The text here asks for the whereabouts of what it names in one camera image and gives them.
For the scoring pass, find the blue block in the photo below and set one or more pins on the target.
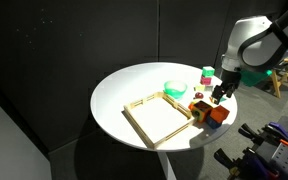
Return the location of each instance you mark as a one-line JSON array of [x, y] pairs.
[[212, 123]]

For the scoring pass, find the green cube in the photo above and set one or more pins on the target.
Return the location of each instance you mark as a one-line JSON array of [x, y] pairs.
[[208, 71]]

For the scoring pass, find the white round table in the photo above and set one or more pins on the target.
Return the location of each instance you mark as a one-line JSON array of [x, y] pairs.
[[138, 81]]

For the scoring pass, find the patterned picture cube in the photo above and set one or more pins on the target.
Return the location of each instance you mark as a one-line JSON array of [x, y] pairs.
[[218, 100]]

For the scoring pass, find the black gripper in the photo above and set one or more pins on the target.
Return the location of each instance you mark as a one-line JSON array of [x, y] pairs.
[[230, 82]]

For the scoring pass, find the green bowl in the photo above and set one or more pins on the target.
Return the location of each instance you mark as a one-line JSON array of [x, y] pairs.
[[175, 89]]

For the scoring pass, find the clamp with orange tip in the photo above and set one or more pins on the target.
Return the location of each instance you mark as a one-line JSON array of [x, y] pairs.
[[272, 132]]

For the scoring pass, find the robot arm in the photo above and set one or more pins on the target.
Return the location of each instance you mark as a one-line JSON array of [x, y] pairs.
[[255, 44]]

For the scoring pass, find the wooden tray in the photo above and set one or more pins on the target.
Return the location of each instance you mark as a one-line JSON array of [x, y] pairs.
[[157, 118]]

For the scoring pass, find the pink cube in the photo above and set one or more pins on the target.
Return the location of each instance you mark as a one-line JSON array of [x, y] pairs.
[[205, 80]]

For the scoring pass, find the purple handled clamp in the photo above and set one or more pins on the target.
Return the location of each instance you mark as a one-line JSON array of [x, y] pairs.
[[250, 167]]

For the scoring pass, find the yellow-green flat block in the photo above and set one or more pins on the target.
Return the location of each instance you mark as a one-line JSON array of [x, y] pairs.
[[202, 88]]

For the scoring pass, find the wooden chair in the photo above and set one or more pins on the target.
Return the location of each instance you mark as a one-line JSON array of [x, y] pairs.
[[279, 76]]

